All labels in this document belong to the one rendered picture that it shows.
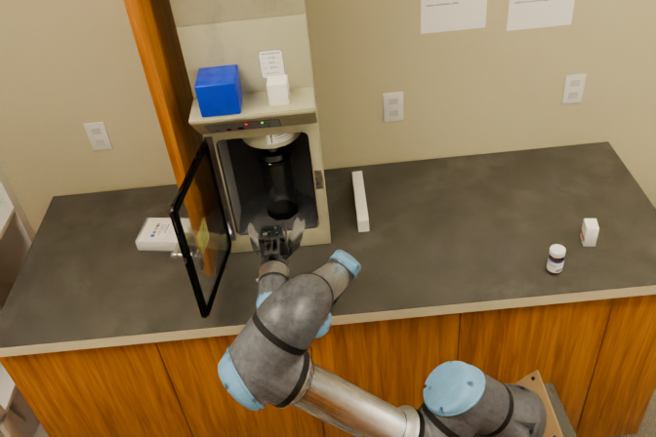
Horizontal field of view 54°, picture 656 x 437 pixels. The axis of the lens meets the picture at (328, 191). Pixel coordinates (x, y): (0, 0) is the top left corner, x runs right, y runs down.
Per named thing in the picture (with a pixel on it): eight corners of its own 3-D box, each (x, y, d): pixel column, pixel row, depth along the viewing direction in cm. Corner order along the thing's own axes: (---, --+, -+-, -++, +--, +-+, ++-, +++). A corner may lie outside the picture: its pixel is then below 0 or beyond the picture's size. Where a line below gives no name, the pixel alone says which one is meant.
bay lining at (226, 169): (240, 186, 220) (222, 97, 198) (316, 178, 220) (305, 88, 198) (236, 234, 201) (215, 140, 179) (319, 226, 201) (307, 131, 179)
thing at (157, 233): (149, 225, 220) (146, 217, 217) (194, 226, 218) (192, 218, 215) (138, 250, 211) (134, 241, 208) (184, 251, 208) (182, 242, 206)
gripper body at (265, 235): (287, 221, 166) (286, 254, 156) (291, 246, 171) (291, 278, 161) (257, 224, 166) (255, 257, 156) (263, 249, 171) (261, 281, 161)
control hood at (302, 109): (200, 130, 177) (192, 98, 170) (317, 118, 176) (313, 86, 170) (195, 153, 168) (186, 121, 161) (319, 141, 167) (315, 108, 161)
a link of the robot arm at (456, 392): (520, 402, 128) (476, 377, 122) (478, 454, 130) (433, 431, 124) (489, 367, 139) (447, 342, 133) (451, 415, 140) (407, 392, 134)
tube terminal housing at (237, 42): (235, 203, 225) (186, -11, 178) (327, 194, 225) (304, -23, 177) (230, 253, 206) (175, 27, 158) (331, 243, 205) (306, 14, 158)
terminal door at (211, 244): (231, 245, 201) (206, 139, 176) (205, 321, 178) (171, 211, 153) (229, 245, 201) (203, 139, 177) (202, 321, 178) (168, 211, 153)
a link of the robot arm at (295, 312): (285, 263, 110) (334, 241, 158) (248, 314, 111) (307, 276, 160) (338, 305, 109) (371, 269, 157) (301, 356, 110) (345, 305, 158)
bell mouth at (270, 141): (243, 119, 197) (240, 103, 194) (301, 113, 197) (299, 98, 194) (240, 152, 183) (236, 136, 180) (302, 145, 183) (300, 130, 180)
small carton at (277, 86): (270, 96, 168) (267, 75, 164) (290, 95, 167) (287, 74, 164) (269, 105, 164) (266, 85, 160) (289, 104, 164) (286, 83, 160)
